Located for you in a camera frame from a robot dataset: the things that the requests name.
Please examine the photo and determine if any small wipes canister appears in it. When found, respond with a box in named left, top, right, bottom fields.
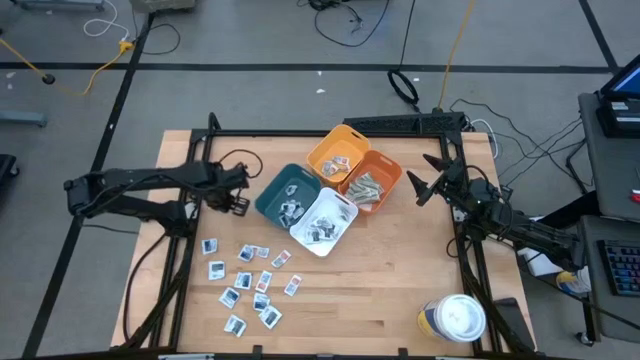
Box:
left=555, top=269, right=593, bottom=295

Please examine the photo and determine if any grey long bar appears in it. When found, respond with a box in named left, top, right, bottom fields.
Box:
left=12, top=0, right=107, bottom=11

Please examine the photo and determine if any black looped floor cable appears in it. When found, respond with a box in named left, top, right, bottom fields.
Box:
left=130, top=9, right=182, bottom=56

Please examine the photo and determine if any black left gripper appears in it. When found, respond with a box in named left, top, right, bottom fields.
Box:
left=202, top=162, right=252, bottom=217

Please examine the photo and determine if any white floor cable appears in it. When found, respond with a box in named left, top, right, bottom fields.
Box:
left=82, top=0, right=132, bottom=42

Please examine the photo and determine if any black chair base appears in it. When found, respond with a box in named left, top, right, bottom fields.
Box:
left=0, top=153, right=21, bottom=190

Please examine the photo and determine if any wipes canister white lid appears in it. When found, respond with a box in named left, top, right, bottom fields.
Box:
left=416, top=293, right=487, bottom=344

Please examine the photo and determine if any grey desk with keyboard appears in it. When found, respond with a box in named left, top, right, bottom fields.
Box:
left=579, top=214, right=640, bottom=344

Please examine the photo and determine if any yellow hanging cable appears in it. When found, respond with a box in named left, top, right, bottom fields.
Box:
left=437, top=0, right=477, bottom=111

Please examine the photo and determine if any white box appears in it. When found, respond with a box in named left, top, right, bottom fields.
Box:
left=517, top=217, right=581, bottom=277

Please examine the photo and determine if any teal plastic bin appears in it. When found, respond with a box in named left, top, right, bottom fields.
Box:
left=254, top=162, right=323, bottom=231

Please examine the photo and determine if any black keyboard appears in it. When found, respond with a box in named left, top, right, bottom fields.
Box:
left=597, top=239, right=640, bottom=298

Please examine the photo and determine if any grey foot bar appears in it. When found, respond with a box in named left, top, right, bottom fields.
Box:
left=0, top=110, right=49, bottom=128

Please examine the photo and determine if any yellow plastic bin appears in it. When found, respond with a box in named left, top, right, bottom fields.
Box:
left=305, top=123, right=373, bottom=189

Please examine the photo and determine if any yellow floor cable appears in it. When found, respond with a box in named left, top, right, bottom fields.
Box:
left=0, top=35, right=136, bottom=97

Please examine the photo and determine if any black flat pad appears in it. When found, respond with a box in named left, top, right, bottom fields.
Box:
left=493, top=297, right=537, bottom=354

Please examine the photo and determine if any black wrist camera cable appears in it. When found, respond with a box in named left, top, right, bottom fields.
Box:
left=218, top=148, right=265, bottom=180

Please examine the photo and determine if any black coiled cable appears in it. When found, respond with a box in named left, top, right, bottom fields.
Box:
left=387, top=0, right=422, bottom=113

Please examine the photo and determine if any black laptop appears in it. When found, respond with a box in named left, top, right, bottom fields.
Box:
left=596, top=66, right=640, bottom=140

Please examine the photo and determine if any grey box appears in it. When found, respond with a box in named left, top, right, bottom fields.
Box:
left=129, top=0, right=197, bottom=14

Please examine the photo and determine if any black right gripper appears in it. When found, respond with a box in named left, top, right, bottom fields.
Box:
left=405, top=153, right=489, bottom=212

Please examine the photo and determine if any black desk bar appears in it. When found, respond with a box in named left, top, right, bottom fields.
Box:
left=539, top=191, right=604, bottom=229

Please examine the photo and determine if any orange plastic bin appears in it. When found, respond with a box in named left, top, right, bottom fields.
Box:
left=338, top=149, right=404, bottom=217

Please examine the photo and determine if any white plastic bin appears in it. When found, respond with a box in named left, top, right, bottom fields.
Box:
left=289, top=186, right=360, bottom=258

